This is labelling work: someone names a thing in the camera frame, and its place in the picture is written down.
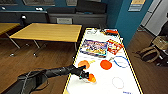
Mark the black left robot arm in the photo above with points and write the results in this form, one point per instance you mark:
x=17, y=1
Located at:
x=33, y=80

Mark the pale orange bowl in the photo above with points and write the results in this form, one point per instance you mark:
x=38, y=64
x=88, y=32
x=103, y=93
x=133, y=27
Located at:
x=82, y=62

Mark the white table with toys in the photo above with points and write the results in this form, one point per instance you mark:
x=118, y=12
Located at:
x=106, y=85

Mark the clear glass bowl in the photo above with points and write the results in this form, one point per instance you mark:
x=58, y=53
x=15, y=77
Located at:
x=118, y=82

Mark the clear bowl blue rim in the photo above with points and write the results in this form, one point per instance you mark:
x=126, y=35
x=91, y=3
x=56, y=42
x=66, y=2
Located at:
x=121, y=61

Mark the red snack bag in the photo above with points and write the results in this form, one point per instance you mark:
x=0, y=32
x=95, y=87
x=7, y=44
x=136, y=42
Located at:
x=115, y=46

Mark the flat red box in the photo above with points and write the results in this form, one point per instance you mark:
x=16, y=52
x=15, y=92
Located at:
x=111, y=32

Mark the yellow wooden table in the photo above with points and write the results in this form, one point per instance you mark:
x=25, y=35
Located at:
x=46, y=32
x=8, y=27

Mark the white paper sign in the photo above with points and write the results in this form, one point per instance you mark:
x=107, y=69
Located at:
x=64, y=20

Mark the dark grey sofa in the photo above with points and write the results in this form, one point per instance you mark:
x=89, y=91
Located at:
x=76, y=15

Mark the brown backpack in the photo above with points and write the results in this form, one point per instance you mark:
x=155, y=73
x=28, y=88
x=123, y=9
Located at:
x=148, y=54

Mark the interior glass window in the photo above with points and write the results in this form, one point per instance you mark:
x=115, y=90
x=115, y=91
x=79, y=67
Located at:
x=38, y=1
x=71, y=2

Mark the small white ledge object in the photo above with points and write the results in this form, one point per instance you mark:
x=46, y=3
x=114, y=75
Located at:
x=39, y=9
x=3, y=8

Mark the small black device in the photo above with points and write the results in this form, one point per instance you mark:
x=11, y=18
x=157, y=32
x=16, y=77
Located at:
x=23, y=18

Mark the brown cardboard box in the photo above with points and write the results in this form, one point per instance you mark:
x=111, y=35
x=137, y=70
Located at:
x=160, y=41

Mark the long grey bench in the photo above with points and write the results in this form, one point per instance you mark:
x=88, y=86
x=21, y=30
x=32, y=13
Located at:
x=13, y=17

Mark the tan framed wall poster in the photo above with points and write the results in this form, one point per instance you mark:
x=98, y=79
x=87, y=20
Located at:
x=136, y=5

